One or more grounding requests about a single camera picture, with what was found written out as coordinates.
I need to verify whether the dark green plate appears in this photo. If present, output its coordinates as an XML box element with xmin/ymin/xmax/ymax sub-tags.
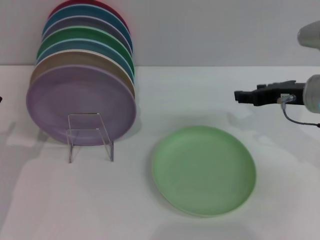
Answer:
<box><xmin>36</xmin><ymin>24</ymin><xmax>135</xmax><ymax>76</ymax></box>

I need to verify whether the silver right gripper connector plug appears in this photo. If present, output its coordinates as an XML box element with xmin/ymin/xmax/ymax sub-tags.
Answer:
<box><xmin>277</xmin><ymin>94</ymin><xmax>297</xmax><ymax>104</ymax></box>

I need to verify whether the clear acrylic plate rack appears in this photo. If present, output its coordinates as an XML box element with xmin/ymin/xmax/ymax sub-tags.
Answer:
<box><xmin>66</xmin><ymin>112</ymin><xmax>115</xmax><ymax>164</ymax></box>

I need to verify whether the beige plate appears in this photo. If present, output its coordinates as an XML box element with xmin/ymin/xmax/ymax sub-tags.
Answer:
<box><xmin>29</xmin><ymin>49</ymin><xmax>137</xmax><ymax>101</ymax></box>

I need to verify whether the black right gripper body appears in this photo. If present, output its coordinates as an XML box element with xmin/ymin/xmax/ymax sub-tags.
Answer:
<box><xmin>252</xmin><ymin>80</ymin><xmax>305</xmax><ymax>107</ymax></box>

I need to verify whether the teal plate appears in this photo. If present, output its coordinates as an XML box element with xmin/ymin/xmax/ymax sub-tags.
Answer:
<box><xmin>41</xmin><ymin>4</ymin><xmax>133</xmax><ymax>51</ymax></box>

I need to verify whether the light blue plate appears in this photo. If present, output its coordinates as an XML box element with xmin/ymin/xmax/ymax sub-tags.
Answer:
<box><xmin>35</xmin><ymin>37</ymin><xmax>136</xmax><ymax>83</ymax></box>

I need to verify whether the grey right gripper cable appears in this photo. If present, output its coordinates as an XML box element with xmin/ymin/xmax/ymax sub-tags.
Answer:
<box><xmin>281</xmin><ymin>96</ymin><xmax>320</xmax><ymax>128</ymax></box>

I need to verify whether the maroon plate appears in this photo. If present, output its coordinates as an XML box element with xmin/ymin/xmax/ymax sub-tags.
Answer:
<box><xmin>48</xmin><ymin>0</ymin><xmax>131</xmax><ymax>33</ymax></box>

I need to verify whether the lilac plate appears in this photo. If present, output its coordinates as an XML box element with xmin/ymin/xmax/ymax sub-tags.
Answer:
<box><xmin>25</xmin><ymin>64</ymin><xmax>138</xmax><ymax>146</ymax></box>

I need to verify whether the grey plate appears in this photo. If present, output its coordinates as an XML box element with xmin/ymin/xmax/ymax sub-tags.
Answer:
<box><xmin>41</xmin><ymin>15</ymin><xmax>133</xmax><ymax>55</ymax></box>

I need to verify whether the light green plate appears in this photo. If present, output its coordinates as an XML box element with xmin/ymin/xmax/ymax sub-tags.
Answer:
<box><xmin>151</xmin><ymin>124</ymin><xmax>257</xmax><ymax>218</ymax></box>

